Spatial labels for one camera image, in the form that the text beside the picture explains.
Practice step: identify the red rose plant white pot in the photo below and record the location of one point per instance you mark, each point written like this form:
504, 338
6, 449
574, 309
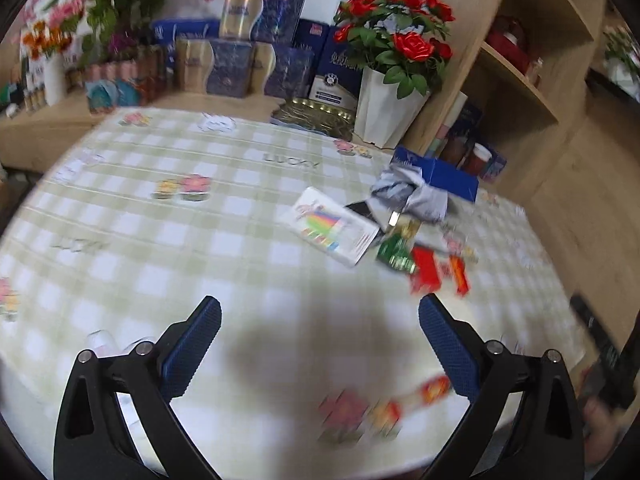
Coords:
401, 47

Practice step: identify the wooden shelf unit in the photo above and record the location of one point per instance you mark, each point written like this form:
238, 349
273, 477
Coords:
526, 118

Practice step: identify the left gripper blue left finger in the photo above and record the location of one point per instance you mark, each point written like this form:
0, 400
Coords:
184, 346

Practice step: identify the white paper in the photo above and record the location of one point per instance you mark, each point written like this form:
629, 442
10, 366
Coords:
402, 188

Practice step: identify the red paper cup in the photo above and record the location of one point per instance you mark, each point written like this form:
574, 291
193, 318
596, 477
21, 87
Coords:
477, 160

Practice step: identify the stacked blue gift boxes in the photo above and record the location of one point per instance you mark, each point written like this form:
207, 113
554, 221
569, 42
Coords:
264, 47

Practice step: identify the pink rose plant white pot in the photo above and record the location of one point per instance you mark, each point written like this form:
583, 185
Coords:
621, 59

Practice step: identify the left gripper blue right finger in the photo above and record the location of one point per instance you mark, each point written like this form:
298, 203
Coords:
454, 343

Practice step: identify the red cigarette pack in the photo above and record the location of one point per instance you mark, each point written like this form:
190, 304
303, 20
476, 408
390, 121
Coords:
436, 272

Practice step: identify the blue paper tray box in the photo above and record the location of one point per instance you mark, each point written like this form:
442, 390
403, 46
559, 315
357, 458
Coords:
439, 174

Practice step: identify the small blue carton box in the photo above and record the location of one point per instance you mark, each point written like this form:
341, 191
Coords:
494, 168

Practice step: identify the person's right hand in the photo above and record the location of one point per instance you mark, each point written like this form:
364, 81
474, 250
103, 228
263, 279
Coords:
602, 431

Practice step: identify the checked bunny tablecloth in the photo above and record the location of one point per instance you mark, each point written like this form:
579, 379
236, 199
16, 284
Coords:
315, 370

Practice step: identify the black cigarette pack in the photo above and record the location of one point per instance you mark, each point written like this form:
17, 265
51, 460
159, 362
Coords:
363, 209

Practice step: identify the green candy wrapper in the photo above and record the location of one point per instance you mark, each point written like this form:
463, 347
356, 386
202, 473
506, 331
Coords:
395, 251

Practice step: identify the white vase orange flowers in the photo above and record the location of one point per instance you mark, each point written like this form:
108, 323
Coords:
45, 65

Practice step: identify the golden leaf tray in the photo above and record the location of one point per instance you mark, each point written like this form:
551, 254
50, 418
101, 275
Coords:
314, 117

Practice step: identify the red basket on shelf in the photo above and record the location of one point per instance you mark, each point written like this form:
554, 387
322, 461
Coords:
509, 38

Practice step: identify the stack of pastel cups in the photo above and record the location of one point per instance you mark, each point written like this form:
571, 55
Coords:
442, 132

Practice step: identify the dark brown cup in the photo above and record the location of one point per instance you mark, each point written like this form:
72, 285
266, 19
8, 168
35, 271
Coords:
454, 150

